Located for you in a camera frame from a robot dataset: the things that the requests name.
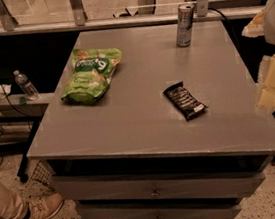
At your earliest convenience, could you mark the black rxbar chocolate bar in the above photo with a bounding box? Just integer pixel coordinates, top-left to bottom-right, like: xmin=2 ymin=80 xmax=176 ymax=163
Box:
xmin=163 ymin=82 xmax=207 ymax=121

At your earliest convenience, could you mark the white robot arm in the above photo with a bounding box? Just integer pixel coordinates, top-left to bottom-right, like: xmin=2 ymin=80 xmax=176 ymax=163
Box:
xmin=241 ymin=0 xmax=275 ymax=111

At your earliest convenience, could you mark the green rice chip bag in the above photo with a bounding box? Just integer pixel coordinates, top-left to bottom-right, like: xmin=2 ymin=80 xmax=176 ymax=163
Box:
xmin=61 ymin=48 xmax=122 ymax=105

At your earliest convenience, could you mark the silver drink can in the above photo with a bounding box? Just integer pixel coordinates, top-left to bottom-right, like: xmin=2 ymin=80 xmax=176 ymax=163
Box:
xmin=176 ymin=3 xmax=195 ymax=47

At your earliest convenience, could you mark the grey drawer cabinet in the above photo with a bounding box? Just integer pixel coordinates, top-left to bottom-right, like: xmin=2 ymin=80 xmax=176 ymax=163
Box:
xmin=45 ymin=131 xmax=275 ymax=219

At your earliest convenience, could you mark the clear plastic water bottle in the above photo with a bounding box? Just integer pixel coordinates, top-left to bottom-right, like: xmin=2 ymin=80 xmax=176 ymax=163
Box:
xmin=13 ymin=70 xmax=39 ymax=100

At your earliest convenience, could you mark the tan sneaker shoe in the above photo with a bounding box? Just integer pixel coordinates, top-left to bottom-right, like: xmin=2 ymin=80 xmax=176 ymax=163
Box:
xmin=27 ymin=193 xmax=64 ymax=219

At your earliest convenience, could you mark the grey side bench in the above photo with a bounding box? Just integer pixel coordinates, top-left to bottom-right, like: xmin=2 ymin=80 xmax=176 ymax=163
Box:
xmin=0 ymin=92 xmax=54 ymax=183

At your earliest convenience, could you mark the beige trouser leg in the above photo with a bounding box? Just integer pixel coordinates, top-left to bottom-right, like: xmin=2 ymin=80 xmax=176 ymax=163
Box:
xmin=0 ymin=182 xmax=30 ymax=219

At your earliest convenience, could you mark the wire mesh basket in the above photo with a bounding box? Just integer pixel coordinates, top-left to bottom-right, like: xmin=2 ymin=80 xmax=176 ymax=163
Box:
xmin=31 ymin=162 xmax=52 ymax=188

